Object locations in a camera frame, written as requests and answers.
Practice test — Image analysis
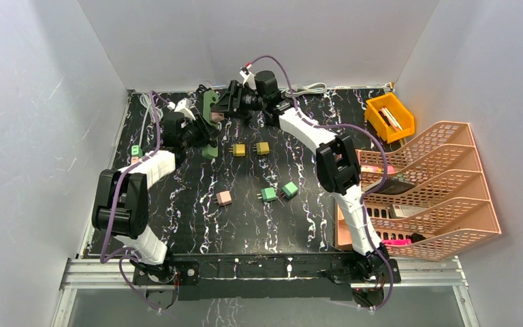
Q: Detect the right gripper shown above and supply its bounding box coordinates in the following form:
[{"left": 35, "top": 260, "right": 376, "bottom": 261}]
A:
[{"left": 210, "top": 81, "right": 266, "bottom": 121}]

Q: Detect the green power strip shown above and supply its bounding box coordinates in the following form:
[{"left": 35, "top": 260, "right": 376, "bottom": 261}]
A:
[{"left": 202, "top": 89, "right": 219, "bottom": 159}]

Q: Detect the yellow plug adapter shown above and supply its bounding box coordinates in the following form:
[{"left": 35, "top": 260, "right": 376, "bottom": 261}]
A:
[
  {"left": 229, "top": 144, "right": 247, "bottom": 157},
  {"left": 253, "top": 142, "right": 270, "bottom": 155}
]

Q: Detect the pink usb plug adapter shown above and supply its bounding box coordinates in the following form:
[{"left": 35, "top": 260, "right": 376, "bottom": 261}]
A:
[{"left": 215, "top": 191, "right": 232, "bottom": 206}]

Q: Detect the light green plug adapter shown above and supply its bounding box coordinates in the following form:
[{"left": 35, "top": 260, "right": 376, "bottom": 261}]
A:
[{"left": 280, "top": 181, "right": 299, "bottom": 199}]

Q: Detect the green plug adapter dark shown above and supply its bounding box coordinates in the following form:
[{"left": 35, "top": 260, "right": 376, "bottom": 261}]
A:
[{"left": 257, "top": 187, "right": 277, "bottom": 202}]

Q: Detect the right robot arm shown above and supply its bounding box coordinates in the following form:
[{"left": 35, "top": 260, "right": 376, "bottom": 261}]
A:
[{"left": 210, "top": 69, "right": 387, "bottom": 282}]

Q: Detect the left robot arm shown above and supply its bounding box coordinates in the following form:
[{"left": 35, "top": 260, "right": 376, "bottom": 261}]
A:
[{"left": 91, "top": 112, "right": 225, "bottom": 283}]

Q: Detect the green plug on black strip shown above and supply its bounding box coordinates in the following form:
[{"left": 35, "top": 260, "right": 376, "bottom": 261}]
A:
[{"left": 131, "top": 145, "right": 144, "bottom": 158}]

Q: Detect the yellow storage bin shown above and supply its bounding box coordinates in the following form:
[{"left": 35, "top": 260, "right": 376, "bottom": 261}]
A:
[{"left": 365, "top": 93, "right": 416, "bottom": 144}]

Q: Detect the pink compartment organizer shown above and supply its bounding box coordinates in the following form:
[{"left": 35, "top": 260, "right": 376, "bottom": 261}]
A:
[{"left": 334, "top": 204, "right": 353, "bottom": 251}]

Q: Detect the pink tiered file rack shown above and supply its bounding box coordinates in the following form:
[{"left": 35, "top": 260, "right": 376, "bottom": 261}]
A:
[{"left": 356, "top": 121, "right": 503, "bottom": 263}]

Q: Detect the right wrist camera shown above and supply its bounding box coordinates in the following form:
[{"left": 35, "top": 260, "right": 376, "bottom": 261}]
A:
[{"left": 239, "top": 63, "right": 256, "bottom": 90}]

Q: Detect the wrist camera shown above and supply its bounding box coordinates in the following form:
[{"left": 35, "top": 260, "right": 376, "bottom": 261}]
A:
[
  {"left": 167, "top": 98, "right": 195, "bottom": 121},
  {"left": 239, "top": 63, "right": 256, "bottom": 90}
]

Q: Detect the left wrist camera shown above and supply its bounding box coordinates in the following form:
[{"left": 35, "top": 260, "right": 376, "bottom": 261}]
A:
[{"left": 167, "top": 98, "right": 195, "bottom": 121}]

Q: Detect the white coiled power cable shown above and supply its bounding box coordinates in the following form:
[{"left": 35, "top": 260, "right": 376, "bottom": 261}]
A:
[{"left": 285, "top": 82, "right": 328, "bottom": 97}]

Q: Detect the white coiled cable left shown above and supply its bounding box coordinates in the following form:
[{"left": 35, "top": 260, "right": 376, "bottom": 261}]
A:
[{"left": 138, "top": 93, "right": 159, "bottom": 148}]

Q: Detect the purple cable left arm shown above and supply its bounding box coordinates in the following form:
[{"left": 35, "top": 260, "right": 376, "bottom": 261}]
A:
[{"left": 99, "top": 90, "right": 172, "bottom": 312}]

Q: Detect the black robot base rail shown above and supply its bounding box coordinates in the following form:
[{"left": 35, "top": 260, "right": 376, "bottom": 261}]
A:
[{"left": 133, "top": 251, "right": 402, "bottom": 309}]

